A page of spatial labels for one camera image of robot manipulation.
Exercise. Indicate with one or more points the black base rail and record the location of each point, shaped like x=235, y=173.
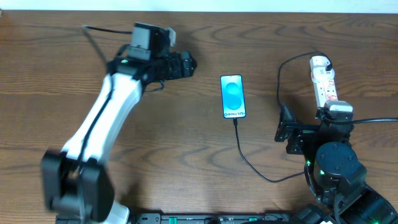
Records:
x=156, y=218

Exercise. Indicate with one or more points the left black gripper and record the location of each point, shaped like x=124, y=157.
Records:
x=185, y=65

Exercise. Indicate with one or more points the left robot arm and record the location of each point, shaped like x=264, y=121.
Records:
x=75, y=180

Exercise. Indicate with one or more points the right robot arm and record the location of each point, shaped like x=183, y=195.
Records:
x=332, y=169

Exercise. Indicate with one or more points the blue Galaxy smartphone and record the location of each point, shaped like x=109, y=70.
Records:
x=232, y=93

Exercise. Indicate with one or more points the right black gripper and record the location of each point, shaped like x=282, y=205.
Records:
x=294, y=130

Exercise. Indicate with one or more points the white power strip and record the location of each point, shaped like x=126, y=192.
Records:
x=323, y=80

